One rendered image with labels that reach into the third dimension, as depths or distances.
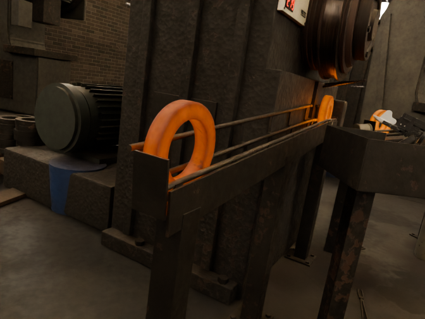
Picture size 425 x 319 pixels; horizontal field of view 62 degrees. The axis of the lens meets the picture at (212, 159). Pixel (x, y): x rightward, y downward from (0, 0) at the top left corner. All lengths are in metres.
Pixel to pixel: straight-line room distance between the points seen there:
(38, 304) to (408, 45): 4.00
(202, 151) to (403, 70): 3.77
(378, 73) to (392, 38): 0.37
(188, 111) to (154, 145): 0.09
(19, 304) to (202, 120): 0.97
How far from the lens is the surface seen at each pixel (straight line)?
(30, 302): 1.42
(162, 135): 0.59
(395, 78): 4.37
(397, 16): 4.50
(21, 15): 5.13
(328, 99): 1.65
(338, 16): 1.47
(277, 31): 1.30
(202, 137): 0.71
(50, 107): 2.12
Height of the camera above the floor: 0.81
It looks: 12 degrees down
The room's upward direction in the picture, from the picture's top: 8 degrees clockwise
